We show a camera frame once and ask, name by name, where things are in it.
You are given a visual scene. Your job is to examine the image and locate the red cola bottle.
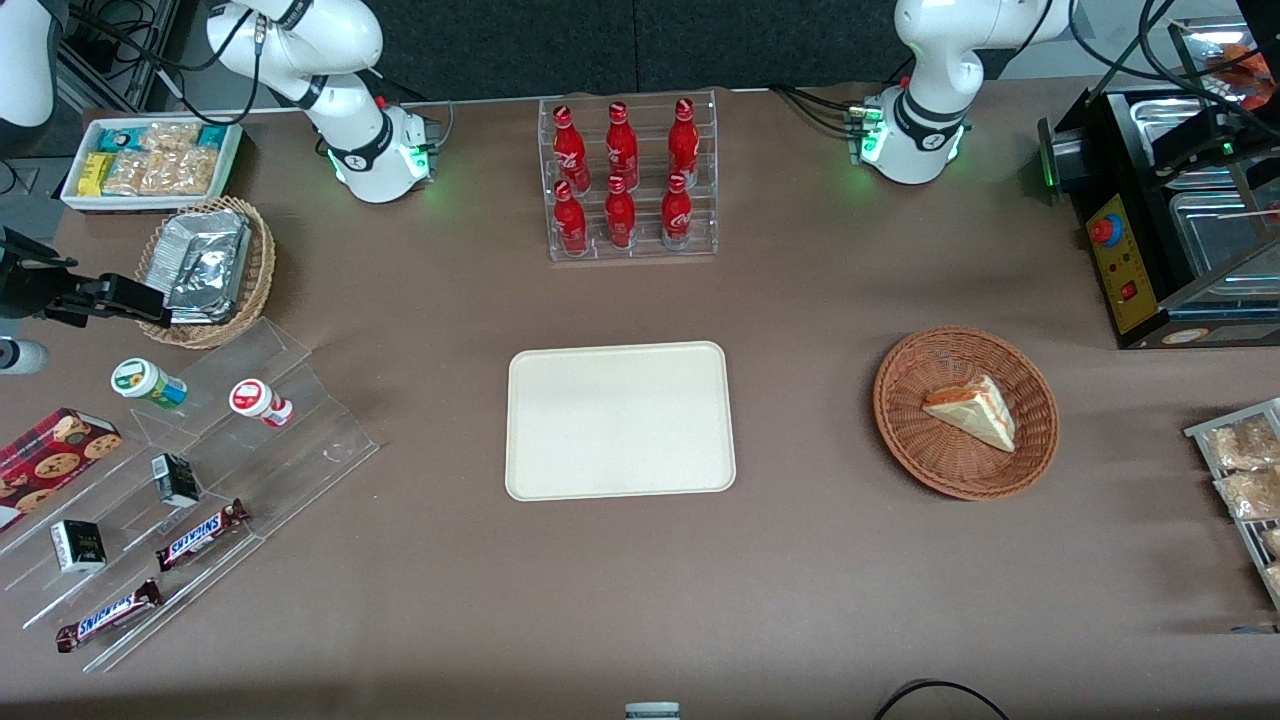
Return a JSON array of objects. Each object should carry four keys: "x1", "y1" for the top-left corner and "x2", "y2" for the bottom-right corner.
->
[
  {"x1": 668, "y1": 97, "x2": 700, "y2": 186},
  {"x1": 605, "y1": 175, "x2": 637, "y2": 250},
  {"x1": 553, "y1": 180, "x2": 589, "y2": 257},
  {"x1": 661, "y1": 173, "x2": 693, "y2": 250},
  {"x1": 552, "y1": 105, "x2": 591, "y2": 193},
  {"x1": 605, "y1": 101, "x2": 640, "y2": 189}
]

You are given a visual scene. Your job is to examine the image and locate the clear acrylic bottle rack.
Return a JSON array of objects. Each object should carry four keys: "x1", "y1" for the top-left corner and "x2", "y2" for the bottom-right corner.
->
[{"x1": 538, "y1": 89, "x2": 720, "y2": 263}]

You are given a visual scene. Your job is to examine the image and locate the light tan wicker basket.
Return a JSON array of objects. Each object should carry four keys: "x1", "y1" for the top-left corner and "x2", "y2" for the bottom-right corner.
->
[{"x1": 135, "y1": 196, "x2": 277, "y2": 349}]

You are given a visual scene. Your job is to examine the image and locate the brown round wicker basket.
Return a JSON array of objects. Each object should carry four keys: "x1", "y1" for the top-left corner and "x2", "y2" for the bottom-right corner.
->
[{"x1": 873, "y1": 326, "x2": 1060, "y2": 501}]

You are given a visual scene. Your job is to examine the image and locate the black looped cable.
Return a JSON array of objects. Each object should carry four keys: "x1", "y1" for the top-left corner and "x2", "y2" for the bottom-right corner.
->
[{"x1": 872, "y1": 679, "x2": 1011, "y2": 720}]

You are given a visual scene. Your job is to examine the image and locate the steel warmer pan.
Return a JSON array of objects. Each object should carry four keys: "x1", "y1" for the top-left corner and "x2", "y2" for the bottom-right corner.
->
[
  {"x1": 1168, "y1": 188, "x2": 1280, "y2": 283},
  {"x1": 1128, "y1": 92, "x2": 1246, "y2": 193}
]

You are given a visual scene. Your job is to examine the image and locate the red orange packaged food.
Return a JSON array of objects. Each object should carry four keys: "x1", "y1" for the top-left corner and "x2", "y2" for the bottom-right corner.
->
[{"x1": 1205, "y1": 42, "x2": 1280, "y2": 111}]

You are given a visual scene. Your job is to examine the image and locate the black arm base cables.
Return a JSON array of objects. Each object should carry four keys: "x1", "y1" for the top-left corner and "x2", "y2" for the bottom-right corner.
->
[{"x1": 768, "y1": 84, "x2": 873, "y2": 137}]

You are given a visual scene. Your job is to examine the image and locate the silver foil packs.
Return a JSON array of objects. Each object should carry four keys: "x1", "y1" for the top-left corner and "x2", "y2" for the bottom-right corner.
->
[{"x1": 160, "y1": 210, "x2": 252, "y2": 324}]

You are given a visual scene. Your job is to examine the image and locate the clear bag of nuts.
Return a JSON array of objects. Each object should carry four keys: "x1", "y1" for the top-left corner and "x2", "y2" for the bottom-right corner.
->
[{"x1": 138, "y1": 148, "x2": 218, "y2": 197}]

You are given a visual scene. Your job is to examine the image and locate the white rectangular snack bin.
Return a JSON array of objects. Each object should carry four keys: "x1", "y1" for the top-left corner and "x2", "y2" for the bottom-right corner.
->
[{"x1": 60, "y1": 118, "x2": 244, "y2": 213}]

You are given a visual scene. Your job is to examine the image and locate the black food warmer machine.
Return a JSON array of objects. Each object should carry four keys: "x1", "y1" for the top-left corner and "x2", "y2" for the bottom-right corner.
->
[{"x1": 1037, "y1": 20, "x2": 1280, "y2": 349}]

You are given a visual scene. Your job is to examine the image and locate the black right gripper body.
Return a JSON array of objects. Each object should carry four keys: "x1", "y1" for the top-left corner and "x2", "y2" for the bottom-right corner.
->
[{"x1": 0, "y1": 228, "x2": 101, "y2": 327}]

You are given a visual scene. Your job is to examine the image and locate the green lid white cup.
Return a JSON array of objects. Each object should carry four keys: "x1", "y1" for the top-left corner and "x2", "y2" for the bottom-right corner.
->
[{"x1": 110, "y1": 357, "x2": 189, "y2": 411}]

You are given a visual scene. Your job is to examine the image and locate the small black carton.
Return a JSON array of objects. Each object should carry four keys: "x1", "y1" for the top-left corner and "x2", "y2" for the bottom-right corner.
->
[
  {"x1": 50, "y1": 519, "x2": 107, "y2": 574},
  {"x1": 150, "y1": 453, "x2": 201, "y2": 509}
]

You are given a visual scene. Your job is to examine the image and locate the clear bag of crackers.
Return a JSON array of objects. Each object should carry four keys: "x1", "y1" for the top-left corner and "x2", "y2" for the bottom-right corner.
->
[
  {"x1": 1205, "y1": 414, "x2": 1280, "y2": 471},
  {"x1": 1214, "y1": 468, "x2": 1280, "y2": 522}
]

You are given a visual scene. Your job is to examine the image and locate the red plaid cookie box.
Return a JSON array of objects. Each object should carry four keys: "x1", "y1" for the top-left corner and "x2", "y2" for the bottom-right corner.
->
[{"x1": 0, "y1": 407, "x2": 124, "y2": 534}]

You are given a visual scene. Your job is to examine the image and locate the red lid white cup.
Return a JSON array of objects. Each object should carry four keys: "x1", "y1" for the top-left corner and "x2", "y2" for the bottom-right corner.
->
[{"x1": 228, "y1": 378, "x2": 295, "y2": 429}]

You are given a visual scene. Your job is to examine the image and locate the triangular sandwich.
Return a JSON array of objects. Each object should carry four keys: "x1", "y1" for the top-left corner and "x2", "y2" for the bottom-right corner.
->
[{"x1": 921, "y1": 375, "x2": 1018, "y2": 453}]

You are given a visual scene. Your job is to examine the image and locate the brown Snickers bar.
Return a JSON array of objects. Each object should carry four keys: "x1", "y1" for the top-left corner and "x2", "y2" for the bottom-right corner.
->
[
  {"x1": 55, "y1": 579, "x2": 164, "y2": 653},
  {"x1": 155, "y1": 499, "x2": 251, "y2": 572}
]

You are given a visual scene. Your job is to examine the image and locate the grey tray of snack bags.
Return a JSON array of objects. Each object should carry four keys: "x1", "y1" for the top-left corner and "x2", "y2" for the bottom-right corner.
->
[{"x1": 1185, "y1": 398, "x2": 1280, "y2": 611}]

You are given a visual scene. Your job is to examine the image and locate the clear acrylic stepped display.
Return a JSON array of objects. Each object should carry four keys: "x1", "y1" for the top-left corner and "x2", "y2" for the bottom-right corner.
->
[{"x1": 0, "y1": 318, "x2": 381, "y2": 673}]

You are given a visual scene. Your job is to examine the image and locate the cream rectangular plastic tray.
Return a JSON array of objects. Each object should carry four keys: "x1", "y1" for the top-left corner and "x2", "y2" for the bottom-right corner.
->
[{"x1": 505, "y1": 341, "x2": 738, "y2": 502}]

